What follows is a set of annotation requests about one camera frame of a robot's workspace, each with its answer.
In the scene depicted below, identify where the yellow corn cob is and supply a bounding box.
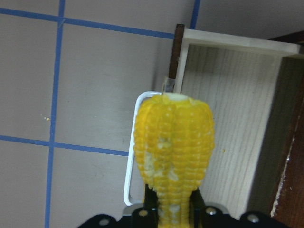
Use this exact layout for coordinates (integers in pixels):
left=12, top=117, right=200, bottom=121
left=133, top=93, right=215, bottom=228

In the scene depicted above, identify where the dark brown wooden cabinet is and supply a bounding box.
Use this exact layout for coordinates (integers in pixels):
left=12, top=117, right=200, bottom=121
left=268, top=30, right=304, bottom=218

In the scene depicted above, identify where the light wood drawer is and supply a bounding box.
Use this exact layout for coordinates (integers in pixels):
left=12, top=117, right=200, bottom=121
left=163, top=24, right=304, bottom=218

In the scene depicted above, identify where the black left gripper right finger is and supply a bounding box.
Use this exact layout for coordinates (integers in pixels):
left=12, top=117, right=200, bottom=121
left=189, top=189, right=276, bottom=228

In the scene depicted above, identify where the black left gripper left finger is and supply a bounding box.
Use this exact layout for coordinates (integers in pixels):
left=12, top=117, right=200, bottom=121
left=82, top=184, right=158, bottom=228

